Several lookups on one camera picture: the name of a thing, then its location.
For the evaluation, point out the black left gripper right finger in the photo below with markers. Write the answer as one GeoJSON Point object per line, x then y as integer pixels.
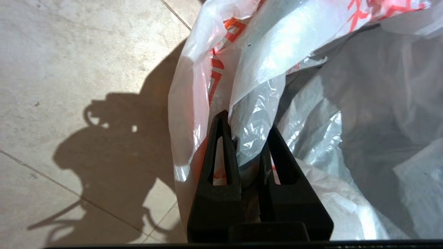
{"type": "Point", "coordinates": [294, 204]}

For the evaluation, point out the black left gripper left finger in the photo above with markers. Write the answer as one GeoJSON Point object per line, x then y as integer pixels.
{"type": "Point", "coordinates": [216, 207]}

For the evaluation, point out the white liner bag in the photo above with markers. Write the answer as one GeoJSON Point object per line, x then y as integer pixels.
{"type": "Point", "coordinates": [311, 52]}

